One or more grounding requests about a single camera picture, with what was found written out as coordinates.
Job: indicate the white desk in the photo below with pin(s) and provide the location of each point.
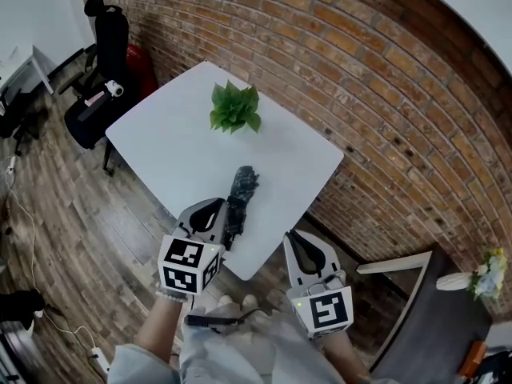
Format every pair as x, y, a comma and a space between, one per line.
24, 64

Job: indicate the red bin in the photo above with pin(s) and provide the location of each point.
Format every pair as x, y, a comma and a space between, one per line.
142, 68

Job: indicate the dark patterned umbrella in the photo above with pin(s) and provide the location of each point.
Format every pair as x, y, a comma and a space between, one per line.
245, 186

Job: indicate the white power strip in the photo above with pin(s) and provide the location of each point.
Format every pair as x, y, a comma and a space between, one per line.
10, 165
100, 358

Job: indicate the person's light blue clothing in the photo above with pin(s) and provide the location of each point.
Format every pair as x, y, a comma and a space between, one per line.
240, 354

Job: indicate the dark cabinet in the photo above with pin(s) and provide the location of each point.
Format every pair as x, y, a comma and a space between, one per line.
436, 334

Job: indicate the orange box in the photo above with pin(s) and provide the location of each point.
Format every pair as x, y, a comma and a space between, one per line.
472, 358

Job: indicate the white table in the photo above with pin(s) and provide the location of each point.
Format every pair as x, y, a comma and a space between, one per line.
180, 146

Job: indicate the person's white shoes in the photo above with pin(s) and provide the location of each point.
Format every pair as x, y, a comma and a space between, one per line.
244, 300

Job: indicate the black bag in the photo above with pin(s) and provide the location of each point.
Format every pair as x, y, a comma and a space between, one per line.
20, 308

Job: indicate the person's right forearm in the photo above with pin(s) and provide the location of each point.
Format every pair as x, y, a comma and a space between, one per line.
344, 354

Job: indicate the small white camera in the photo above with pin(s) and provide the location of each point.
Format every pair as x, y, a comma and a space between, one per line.
115, 88

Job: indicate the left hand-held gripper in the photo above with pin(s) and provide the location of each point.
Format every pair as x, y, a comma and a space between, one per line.
188, 260

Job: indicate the white vase with flowers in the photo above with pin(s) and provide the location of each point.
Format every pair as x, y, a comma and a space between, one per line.
486, 274

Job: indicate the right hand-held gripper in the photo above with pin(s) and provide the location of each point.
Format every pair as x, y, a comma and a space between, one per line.
326, 310

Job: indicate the black swivel chair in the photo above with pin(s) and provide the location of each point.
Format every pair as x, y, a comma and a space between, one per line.
18, 114

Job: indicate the white frame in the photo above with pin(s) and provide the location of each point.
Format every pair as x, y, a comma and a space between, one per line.
394, 263

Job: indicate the green potted plant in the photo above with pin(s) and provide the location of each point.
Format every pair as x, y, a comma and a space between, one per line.
234, 108

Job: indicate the black office chair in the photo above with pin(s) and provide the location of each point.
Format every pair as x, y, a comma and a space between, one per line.
111, 50

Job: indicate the pink flat item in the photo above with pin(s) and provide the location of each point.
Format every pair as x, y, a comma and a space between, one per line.
96, 97

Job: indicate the person's left forearm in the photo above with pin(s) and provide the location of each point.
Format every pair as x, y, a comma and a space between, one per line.
160, 326

